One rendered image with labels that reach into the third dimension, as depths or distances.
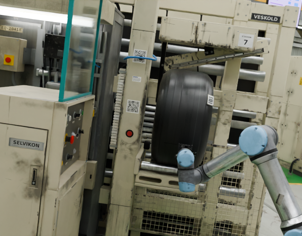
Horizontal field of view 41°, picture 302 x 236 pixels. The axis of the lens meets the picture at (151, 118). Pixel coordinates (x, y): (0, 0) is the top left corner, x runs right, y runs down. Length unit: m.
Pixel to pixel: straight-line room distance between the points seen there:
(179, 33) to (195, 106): 0.61
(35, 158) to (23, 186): 0.14
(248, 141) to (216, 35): 1.08
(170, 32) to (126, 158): 0.83
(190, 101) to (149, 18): 0.54
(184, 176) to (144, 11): 0.98
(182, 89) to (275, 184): 0.78
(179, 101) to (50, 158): 0.76
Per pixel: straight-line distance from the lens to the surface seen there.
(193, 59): 2.69
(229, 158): 1.86
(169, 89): 2.15
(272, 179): 1.65
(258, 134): 1.63
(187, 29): 2.56
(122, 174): 2.39
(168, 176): 2.29
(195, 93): 2.14
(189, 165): 1.81
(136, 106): 2.31
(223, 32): 2.57
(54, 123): 1.70
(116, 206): 2.45
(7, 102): 1.75
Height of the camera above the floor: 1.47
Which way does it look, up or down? 7 degrees down
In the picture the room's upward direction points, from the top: 8 degrees clockwise
